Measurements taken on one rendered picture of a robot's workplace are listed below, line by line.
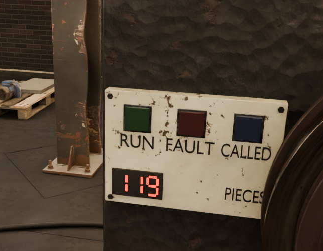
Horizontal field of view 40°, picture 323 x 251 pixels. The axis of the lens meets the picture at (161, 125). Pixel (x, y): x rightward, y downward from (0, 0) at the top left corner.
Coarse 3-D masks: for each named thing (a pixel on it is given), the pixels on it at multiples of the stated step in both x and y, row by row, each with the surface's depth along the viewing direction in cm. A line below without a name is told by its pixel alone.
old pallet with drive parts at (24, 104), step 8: (8, 80) 581; (24, 96) 502; (32, 96) 502; (40, 96) 503; (48, 96) 519; (0, 104) 474; (8, 104) 467; (16, 104) 468; (24, 104) 469; (32, 104) 477; (40, 104) 515; (48, 104) 521; (0, 112) 475; (24, 112) 464; (32, 112) 484
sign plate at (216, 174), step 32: (128, 96) 64; (160, 96) 63; (192, 96) 62; (224, 96) 62; (160, 128) 64; (224, 128) 62; (128, 160) 67; (160, 160) 66; (192, 160) 65; (224, 160) 64; (256, 160) 63; (128, 192) 68; (160, 192) 67; (192, 192) 66; (224, 192) 65; (256, 192) 64
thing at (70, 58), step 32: (64, 0) 307; (96, 0) 333; (64, 32) 313; (96, 32) 340; (64, 64) 320; (96, 64) 347; (64, 96) 328; (96, 96) 355; (64, 128) 336; (96, 128) 362; (64, 160) 344; (96, 160) 357
